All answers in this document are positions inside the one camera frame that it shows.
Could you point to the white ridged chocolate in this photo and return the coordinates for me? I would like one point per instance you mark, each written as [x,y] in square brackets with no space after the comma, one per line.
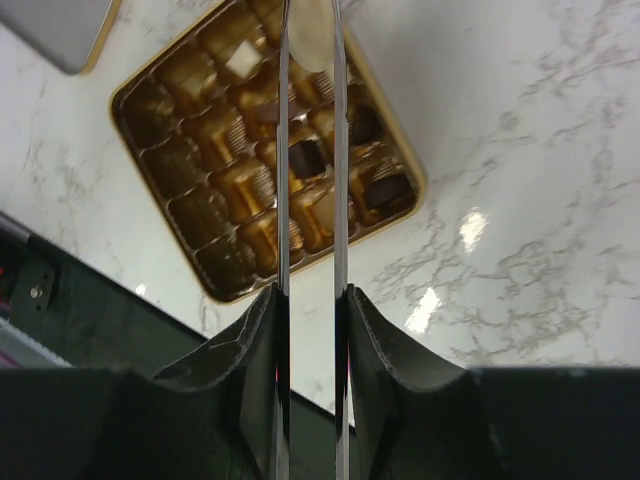
[311,30]

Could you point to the white cable duct rail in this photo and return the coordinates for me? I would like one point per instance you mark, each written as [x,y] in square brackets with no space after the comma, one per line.
[18,350]

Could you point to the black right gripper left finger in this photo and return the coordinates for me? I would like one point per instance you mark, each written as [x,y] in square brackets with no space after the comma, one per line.
[208,415]

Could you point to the gold chocolate tin box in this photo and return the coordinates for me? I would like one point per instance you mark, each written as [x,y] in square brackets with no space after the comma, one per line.
[204,141]

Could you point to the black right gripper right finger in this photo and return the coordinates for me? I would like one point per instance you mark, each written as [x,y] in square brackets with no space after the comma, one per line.
[419,416]

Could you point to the white square chocolate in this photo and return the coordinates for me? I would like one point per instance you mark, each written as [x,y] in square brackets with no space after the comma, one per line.
[244,60]

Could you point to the dark square chocolate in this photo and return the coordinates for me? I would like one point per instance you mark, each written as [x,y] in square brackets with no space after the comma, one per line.
[384,191]

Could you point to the dark heart chocolate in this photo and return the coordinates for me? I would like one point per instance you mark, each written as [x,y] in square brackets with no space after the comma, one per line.
[364,125]

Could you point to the silver tin lid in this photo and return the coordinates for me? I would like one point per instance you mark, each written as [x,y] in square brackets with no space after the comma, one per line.
[70,34]

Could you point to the dark chocolate piece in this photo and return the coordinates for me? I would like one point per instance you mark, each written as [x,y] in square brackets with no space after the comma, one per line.
[306,159]

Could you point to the metal tongs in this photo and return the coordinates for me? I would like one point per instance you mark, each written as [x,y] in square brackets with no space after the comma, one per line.
[314,106]

